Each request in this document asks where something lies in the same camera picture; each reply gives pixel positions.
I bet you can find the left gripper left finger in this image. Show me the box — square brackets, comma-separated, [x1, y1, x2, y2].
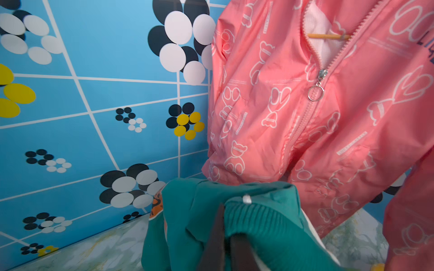
[196, 204, 226, 271]

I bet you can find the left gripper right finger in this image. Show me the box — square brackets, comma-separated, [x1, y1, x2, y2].
[230, 234, 260, 271]

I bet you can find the wooden hanger of pink jacket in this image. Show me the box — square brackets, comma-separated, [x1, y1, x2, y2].
[307, 33, 351, 40]

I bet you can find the pink printed jacket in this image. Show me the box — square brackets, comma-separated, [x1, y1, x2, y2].
[202, 0, 434, 271]

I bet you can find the green letter jacket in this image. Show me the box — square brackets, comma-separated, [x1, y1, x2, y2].
[141, 179, 342, 271]

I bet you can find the yellow plastic tub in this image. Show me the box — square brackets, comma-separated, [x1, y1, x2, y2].
[370, 264, 385, 271]

